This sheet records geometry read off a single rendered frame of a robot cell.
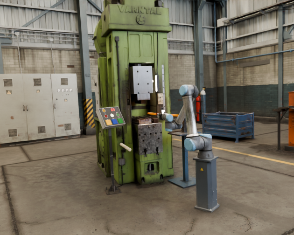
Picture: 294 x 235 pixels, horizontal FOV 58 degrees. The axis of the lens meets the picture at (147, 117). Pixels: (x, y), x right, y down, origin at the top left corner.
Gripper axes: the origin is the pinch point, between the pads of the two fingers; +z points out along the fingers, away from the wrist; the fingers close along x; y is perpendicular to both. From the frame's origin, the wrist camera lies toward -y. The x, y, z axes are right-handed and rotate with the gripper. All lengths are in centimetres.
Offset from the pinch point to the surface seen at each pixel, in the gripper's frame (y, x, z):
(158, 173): 94, 9, 31
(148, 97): -20.8, 0.8, 38.8
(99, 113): -6, -76, 20
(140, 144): 47, -17, 32
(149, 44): -100, 14, 55
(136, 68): -64, -14, 40
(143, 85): -39, -5, 39
